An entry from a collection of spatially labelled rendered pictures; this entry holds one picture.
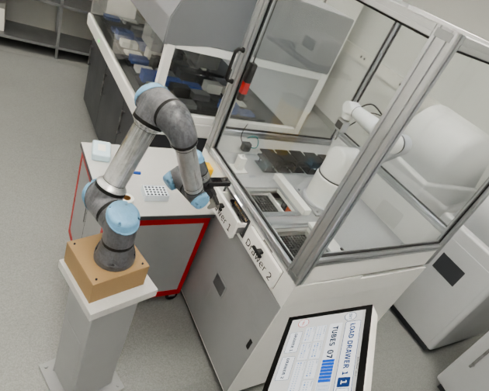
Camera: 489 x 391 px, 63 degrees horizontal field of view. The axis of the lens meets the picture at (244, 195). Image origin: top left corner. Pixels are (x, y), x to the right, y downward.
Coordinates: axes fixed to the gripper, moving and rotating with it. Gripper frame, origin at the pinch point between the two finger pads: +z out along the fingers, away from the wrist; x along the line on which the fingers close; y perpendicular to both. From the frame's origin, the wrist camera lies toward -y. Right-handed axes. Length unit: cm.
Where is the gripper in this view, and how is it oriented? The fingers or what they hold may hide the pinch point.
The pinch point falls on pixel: (216, 203)
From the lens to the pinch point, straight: 194.4
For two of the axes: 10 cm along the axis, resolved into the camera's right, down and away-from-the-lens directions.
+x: 4.3, 6.3, -6.4
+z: 1.8, 6.3, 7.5
